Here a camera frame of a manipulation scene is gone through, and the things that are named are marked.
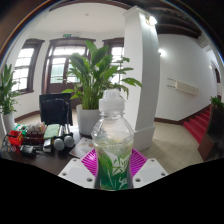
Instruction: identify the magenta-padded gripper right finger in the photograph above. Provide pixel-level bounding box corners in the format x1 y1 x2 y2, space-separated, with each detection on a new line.
128 148 169 189

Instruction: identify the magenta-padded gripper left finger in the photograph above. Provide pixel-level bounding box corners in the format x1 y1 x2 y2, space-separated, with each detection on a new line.
57 148 101 190

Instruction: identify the clear green-labelled drink bottle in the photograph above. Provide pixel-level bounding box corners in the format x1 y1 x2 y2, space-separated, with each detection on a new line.
90 88 135 192

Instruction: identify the grey-headed microphone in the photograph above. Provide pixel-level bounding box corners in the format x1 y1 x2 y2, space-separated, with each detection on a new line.
53 124 66 151
63 124 76 149

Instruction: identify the green notebook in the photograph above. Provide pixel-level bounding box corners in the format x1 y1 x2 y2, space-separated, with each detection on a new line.
43 123 61 140

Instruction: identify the black power adapter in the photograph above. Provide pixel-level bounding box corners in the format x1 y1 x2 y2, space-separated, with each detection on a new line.
19 144 37 157

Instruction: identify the plant in dark planter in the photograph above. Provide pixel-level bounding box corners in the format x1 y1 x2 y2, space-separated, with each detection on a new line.
198 95 224 162

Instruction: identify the leafy plant in white pot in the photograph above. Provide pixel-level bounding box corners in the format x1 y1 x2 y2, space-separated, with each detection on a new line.
0 64 22 134
62 39 143 136

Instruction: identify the dark-framed window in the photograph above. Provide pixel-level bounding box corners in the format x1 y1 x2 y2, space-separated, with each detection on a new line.
11 38 45 95
102 37 126 85

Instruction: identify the white wall radiator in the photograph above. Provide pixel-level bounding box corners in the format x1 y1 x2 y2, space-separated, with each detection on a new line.
167 78 200 97

